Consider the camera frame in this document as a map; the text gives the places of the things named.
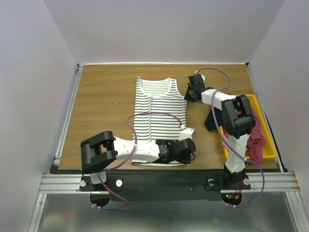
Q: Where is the black white striped tank top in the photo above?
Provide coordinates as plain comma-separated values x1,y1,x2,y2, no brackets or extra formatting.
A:
130,75,188,167

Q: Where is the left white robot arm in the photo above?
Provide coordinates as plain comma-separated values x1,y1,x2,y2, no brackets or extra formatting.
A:
80,128,196,190

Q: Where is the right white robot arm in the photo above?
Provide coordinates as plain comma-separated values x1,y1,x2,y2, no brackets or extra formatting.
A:
185,74,256,189

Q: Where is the navy blue tank top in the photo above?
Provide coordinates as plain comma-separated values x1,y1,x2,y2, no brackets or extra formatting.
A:
204,108,223,131

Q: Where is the maroon tank top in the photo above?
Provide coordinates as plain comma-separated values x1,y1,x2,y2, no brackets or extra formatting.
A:
223,110,267,165

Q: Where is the yellow plastic tray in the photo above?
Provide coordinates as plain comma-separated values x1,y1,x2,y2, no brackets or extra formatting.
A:
219,94,277,160

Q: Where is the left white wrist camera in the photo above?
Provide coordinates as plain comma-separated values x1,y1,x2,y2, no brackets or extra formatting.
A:
179,128,196,140

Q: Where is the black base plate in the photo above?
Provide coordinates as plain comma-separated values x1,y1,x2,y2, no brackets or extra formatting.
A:
79,169,252,202

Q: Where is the aluminium frame rail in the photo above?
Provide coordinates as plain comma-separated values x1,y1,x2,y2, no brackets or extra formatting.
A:
28,64,84,232

